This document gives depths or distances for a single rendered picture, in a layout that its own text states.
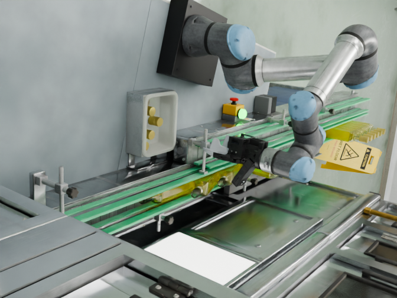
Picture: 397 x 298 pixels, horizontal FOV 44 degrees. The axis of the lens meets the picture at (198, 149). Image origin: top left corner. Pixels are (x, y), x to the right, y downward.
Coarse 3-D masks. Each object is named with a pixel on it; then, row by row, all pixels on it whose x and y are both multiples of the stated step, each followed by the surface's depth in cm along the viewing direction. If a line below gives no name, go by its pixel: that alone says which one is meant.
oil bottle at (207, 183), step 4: (216, 172) 192; (204, 176) 186; (208, 176) 186; (212, 176) 187; (216, 176) 192; (196, 180) 181; (200, 180) 181; (204, 180) 181; (208, 180) 182; (212, 180) 186; (216, 180) 192; (196, 184) 179; (200, 184) 179; (204, 184) 179; (208, 184) 181; (212, 184) 187; (204, 188) 179; (208, 188) 181; (212, 188) 188; (204, 192) 179; (208, 192) 182
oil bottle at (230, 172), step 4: (236, 164) 201; (240, 164) 207; (228, 168) 196; (232, 168) 196; (236, 168) 199; (240, 168) 209; (220, 172) 192; (224, 172) 192; (228, 172) 192; (232, 172) 192; (236, 172) 200; (220, 176) 192; (228, 176) 191; (232, 176) 192; (228, 180) 191; (228, 184) 192
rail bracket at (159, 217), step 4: (156, 216) 167; (160, 216) 167; (164, 216) 166; (168, 216) 165; (172, 216) 165; (156, 220) 168; (160, 220) 167; (164, 220) 166; (168, 220) 164; (172, 220) 165; (160, 224) 169; (168, 224) 165
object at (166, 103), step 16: (144, 96) 171; (160, 96) 184; (176, 96) 180; (144, 112) 169; (160, 112) 185; (176, 112) 182; (144, 128) 170; (160, 128) 187; (176, 128) 184; (144, 144) 172; (160, 144) 186
